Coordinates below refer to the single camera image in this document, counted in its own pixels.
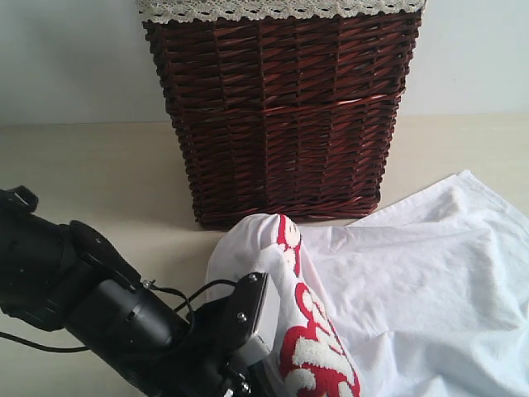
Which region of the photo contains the dark brown wicker basket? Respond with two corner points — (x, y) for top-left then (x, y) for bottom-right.
(144, 11), (422, 230)

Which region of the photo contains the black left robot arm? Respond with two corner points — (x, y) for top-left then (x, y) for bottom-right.
(1, 186), (280, 396)

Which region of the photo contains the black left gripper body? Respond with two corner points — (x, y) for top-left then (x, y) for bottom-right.
(181, 301), (280, 396)

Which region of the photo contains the white t-shirt with red lettering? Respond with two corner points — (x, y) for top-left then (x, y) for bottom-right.
(207, 171), (528, 396)

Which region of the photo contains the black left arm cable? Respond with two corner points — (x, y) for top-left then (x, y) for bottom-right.
(0, 279), (241, 353)

